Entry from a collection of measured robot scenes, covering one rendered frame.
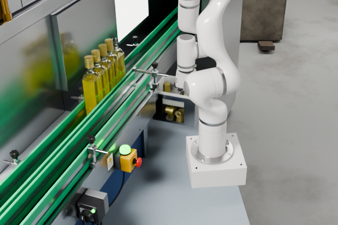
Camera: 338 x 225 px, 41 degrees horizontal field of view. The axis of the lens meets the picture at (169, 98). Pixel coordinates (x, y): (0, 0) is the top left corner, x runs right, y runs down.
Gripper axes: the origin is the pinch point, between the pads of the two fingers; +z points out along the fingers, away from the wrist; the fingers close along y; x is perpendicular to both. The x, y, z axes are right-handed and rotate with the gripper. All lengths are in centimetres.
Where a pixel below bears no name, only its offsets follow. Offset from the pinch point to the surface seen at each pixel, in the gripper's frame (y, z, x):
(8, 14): 40, -63, 64
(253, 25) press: 15, 82, -281
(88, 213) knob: 7, -3, 86
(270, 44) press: -7, 94, -264
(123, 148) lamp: 9, -6, 54
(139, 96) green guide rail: 13.9, -11.9, 24.5
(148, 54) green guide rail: 22.7, -15.0, -8.4
